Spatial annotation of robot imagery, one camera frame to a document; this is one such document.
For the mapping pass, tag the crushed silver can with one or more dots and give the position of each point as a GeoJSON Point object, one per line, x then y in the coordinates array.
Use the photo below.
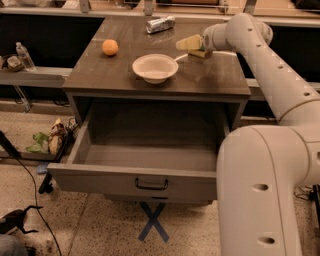
{"type": "Point", "coordinates": [160, 24]}

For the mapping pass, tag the open grey top drawer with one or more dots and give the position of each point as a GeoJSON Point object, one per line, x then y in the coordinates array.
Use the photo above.
{"type": "Point", "coordinates": [152, 141]}

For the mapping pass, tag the blue tape cross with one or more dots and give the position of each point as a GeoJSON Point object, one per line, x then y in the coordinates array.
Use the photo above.
{"type": "Point", "coordinates": [153, 222]}

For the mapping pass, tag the small bowl on shelf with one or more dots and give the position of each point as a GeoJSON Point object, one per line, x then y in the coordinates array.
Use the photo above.
{"type": "Point", "coordinates": [12, 63]}

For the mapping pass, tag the green and yellow sponge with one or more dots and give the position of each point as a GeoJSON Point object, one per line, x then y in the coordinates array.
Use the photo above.
{"type": "Point", "coordinates": [200, 53]}

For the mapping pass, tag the orange fruit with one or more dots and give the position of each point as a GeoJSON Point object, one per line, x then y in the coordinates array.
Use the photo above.
{"type": "Point", "coordinates": [110, 47]}

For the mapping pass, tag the black power adapter with cable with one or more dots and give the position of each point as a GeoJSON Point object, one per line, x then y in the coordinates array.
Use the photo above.
{"type": "Point", "coordinates": [304, 193]}

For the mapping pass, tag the black drawer handle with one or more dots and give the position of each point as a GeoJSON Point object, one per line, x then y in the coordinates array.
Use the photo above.
{"type": "Point", "coordinates": [140, 184]}

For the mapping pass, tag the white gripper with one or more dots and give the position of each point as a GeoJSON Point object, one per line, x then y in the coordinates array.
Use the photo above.
{"type": "Point", "coordinates": [206, 41]}

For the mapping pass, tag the grey side shelf rail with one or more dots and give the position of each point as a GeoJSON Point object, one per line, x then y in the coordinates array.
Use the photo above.
{"type": "Point", "coordinates": [46, 77]}

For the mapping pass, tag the black tripod leg with cable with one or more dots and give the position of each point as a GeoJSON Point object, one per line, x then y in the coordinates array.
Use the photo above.
{"type": "Point", "coordinates": [12, 152]}

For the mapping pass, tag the grey wooden drawer cabinet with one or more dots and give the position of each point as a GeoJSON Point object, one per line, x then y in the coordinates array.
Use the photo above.
{"type": "Point", "coordinates": [101, 78]}

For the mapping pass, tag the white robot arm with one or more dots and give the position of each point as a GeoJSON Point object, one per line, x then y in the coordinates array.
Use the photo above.
{"type": "Point", "coordinates": [259, 166]}

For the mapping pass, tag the green leafy toy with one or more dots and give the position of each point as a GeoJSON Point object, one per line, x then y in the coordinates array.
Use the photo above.
{"type": "Point", "coordinates": [40, 144]}

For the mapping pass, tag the white paper bowl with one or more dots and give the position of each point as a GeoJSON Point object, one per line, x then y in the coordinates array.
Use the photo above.
{"type": "Point", "coordinates": [155, 68]}

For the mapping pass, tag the clear plastic water bottle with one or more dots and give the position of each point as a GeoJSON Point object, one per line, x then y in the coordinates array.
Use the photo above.
{"type": "Point", "coordinates": [25, 57]}

